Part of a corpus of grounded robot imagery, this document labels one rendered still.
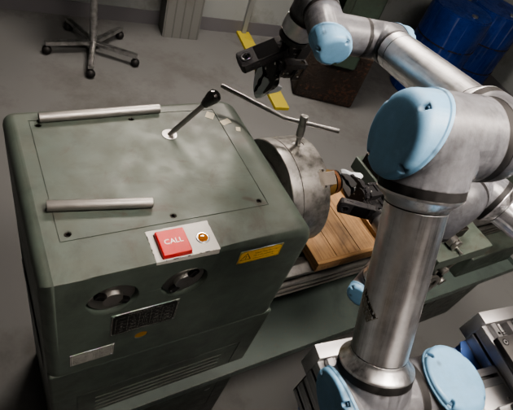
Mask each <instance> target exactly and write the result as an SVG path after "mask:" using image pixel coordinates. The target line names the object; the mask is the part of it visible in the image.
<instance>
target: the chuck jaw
mask: <svg viewBox="0 0 513 410"><path fill-rule="evenodd" d="M318 175H319V179H320V183H321V186H322V187H323V188H326V186H325V185H330V187H332V186H333V185H335V184H337V182H336V178H335V171H330V172H322V170H319V173H318Z"/></svg>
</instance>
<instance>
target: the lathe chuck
mask: <svg viewBox="0 0 513 410"><path fill-rule="evenodd" d="M272 138H274V139H276V140H278V141H280V142H281V143H282V144H283V145H284V146H285V147H286V148H287V149H288V151H289V152H290V153H291V155H292V157H293V159H294V160H295V162H296V166H297V168H298V170H299V173H300V179H301V182H302V186H303V192H304V214H303V219H304V220H305V222H306V224H307V225H308V227H309V239H310V238H314V237H315V236H317V235H318V234H319V233H320V232H321V231H322V229H323V227H324V225H325V224H326V222H327V217H328V214H329V210H330V204H331V189H330V185H325V186H326V188H323V187H322V186H321V183H320V179H319V175H318V173H319V170H322V172H325V171H326V167H325V164H324V163H323V161H322V157H321V156H320V154H319V153H318V151H317V150H316V148H315V147H314V146H313V144H312V143H311V142H309V141H308V140H307V139H305V138H304V137H303V138H301V143H302V144H303V145H304V146H302V147H298V146H294V145H293V144H292V142H295V141H296V135H288V136H280V137H272Z"/></svg>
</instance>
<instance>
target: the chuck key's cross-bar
mask: <svg viewBox="0 0 513 410"><path fill-rule="evenodd" d="M221 88H223V89H225V90H227V91H228V92H230V93H232V94H234V95H236V96H238V97H240V98H242V99H244V100H246V101H248V102H250V103H252V104H254V105H256V106H258V107H259V108H261V109H263V110H265V111H267V112H269V113H271V114H273V115H275V116H277V117H279V118H281V119H283V120H285V121H289V122H292V123H296V124H299V123H300V120H298V119H295V118H291V117H288V116H285V115H283V114H281V113H279V112H277V111H276V110H274V109H272V108H270V107H267V106H266V105H264V104H262V103H260V102H258V101H256V100H254V99H252V98H249V97H248V96H247V95H245V94H242V93H240V92H239V91H237V90H235V89H232V88H231V87H229V86H227V85H224V84H221ZM306 126H309V127H313V128H316V129H323V130H326V131H330V132H334V133H339V132H340V129H337V128H333V127H329V126H326V125H322V124H315V123H312V122H307V123H306Z"/></svg>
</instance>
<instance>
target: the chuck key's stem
mask: <svg viewBox="0 0 513 410"><path fill-rule="evenodd" d="M308 118H309V117H308V116H307V115H306V114H302V115H300V123H299V124H298V127H297V130H296V143H295V145H298V146H299V145H300V142H301V138H303V137H304V134H305V129H306V123H307V122H308Z"/></svg>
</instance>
